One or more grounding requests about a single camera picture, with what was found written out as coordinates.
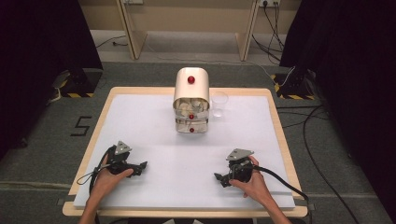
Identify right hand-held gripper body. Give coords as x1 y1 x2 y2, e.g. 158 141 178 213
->
225 147 255 185

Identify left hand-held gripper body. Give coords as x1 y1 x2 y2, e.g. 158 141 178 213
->
106 140 138 177

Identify person's right hand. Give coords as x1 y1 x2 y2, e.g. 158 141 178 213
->
228 155 274 205

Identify person's left hand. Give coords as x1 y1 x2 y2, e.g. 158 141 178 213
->
88 154 135 203

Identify white table mat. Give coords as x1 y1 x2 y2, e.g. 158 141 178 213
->
73 93 296 210

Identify light wooden table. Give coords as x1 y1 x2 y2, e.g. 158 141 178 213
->
62 86 309 218

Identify clear plastic cup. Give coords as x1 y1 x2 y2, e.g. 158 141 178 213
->
210 91 230 119

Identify black stand base striped tape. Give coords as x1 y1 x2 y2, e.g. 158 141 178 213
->
49 68 104 99
269 72 316 101

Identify beige coffee machine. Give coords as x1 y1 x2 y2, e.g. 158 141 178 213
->
173 66 211 134

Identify black curtain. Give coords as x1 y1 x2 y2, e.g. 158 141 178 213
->
0 0 104 161
279 0 396 217

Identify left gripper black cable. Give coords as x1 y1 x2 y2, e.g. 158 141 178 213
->
76 145 115 195

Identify right gripper thick black cable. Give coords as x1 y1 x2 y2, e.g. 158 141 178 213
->
252 164 314 224

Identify black floor cables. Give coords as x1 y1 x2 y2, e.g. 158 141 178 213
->
276 105 362 224

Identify black floor cable with plug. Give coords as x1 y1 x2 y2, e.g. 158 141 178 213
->
95 35 129 49

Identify light wooden desk frame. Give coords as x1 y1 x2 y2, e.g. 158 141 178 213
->
116 0 260 63

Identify black outlet cables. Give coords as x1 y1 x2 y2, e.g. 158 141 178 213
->
251 2 286 63

